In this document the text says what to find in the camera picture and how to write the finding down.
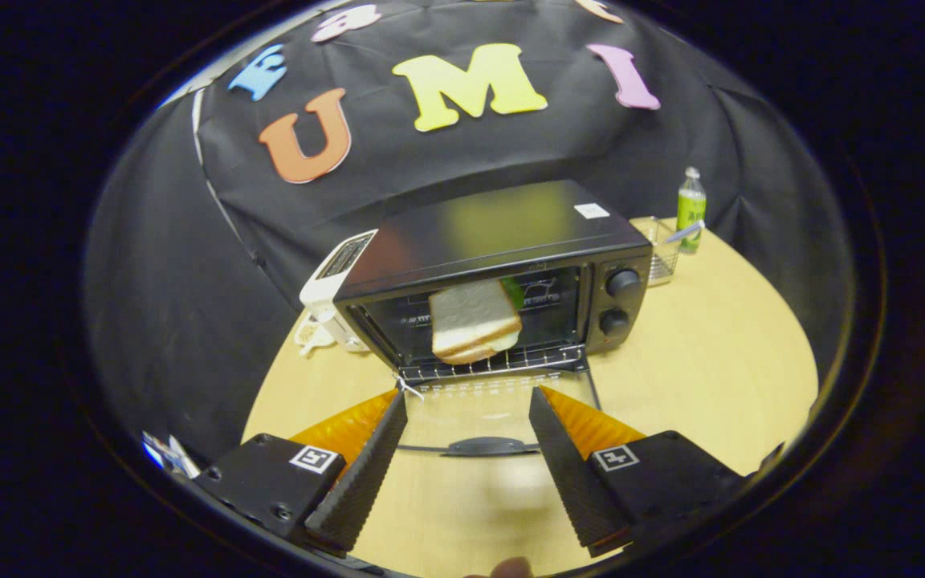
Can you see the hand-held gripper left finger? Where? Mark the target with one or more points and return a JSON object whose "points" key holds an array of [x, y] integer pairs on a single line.
{"points": [[366, 478]]}

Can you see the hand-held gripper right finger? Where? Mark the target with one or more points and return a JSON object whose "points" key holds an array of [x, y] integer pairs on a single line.
{"points": [[571, 474]]}

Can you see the white bread sandwich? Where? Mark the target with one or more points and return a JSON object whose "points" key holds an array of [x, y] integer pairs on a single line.
{"points": [[470, 317]]}

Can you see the black toaster oven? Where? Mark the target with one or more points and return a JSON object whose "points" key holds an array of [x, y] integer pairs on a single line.
{"points": [[495, 229]]}

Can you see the white bread toaster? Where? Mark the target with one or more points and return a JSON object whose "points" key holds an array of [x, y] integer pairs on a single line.
{"points": [[334, 277]]}

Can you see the pale plastic utensil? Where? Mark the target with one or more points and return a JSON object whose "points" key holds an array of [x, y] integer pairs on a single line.
{"points": [[686, 231]]}

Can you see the green label drink bottle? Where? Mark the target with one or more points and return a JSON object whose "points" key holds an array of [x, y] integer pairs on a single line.
{"points": [[691, 209]]}

